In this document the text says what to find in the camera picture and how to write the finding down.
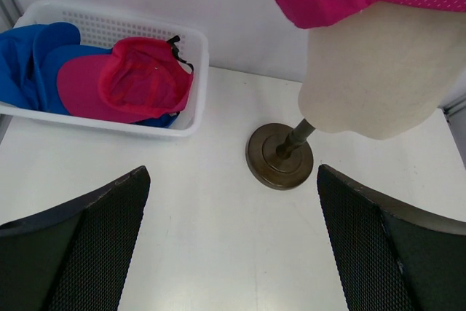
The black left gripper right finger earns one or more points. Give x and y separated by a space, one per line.
391 255

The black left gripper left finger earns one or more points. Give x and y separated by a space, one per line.
76 255

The blue cap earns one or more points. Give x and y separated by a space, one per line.
165 121
31 57

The brown round mannequin stand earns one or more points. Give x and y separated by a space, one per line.
279 156

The cream mannequin head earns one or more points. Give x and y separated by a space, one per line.
381 71

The white plastic mesh basket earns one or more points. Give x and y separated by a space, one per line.
104 27

